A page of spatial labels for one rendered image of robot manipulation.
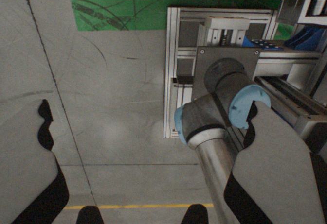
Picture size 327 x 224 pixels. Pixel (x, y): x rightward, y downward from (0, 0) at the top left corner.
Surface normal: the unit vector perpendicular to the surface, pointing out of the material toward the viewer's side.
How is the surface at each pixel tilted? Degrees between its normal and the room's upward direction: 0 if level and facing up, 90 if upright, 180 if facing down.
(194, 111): 69
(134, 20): 0
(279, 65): 0
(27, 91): 0
